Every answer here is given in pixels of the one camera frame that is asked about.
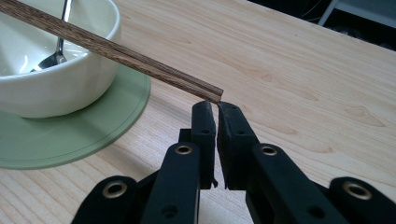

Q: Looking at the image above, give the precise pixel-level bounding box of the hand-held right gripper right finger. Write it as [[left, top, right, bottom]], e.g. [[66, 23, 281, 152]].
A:
[[217, 101, 351, 224]]

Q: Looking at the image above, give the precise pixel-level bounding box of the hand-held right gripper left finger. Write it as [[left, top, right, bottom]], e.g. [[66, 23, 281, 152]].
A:
[[139, 100, 218, 224]]

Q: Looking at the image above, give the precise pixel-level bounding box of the round green coaster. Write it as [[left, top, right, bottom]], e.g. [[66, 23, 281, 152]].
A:
[[0, 63, 152, 171]]

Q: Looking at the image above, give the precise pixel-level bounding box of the metal spoon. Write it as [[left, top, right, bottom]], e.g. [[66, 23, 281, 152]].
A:
[[30, 0, 75, 74]]

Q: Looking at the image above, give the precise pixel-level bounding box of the cream ceramic bowl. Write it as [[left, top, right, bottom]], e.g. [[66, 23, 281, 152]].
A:
[[0, 0, 122, 119]]

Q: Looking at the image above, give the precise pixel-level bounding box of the brown wooden chopstick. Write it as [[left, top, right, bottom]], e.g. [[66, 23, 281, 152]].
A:
[[0, 0, 225, 96], [0, 2, 223, 105]]

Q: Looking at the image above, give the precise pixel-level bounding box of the white metal stand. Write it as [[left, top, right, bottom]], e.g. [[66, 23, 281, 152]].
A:
[[317, 0, 396, 30]]

